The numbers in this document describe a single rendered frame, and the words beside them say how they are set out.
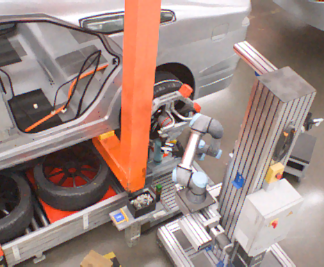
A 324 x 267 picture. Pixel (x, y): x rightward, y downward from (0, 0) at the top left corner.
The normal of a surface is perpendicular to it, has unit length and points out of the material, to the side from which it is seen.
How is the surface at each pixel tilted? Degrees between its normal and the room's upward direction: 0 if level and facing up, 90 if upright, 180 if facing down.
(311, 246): 0
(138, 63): 90
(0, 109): 88
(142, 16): 90
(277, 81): 0
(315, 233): 0
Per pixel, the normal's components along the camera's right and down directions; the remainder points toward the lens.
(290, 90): 0.08, -0.70
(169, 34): 0.54, 0.52
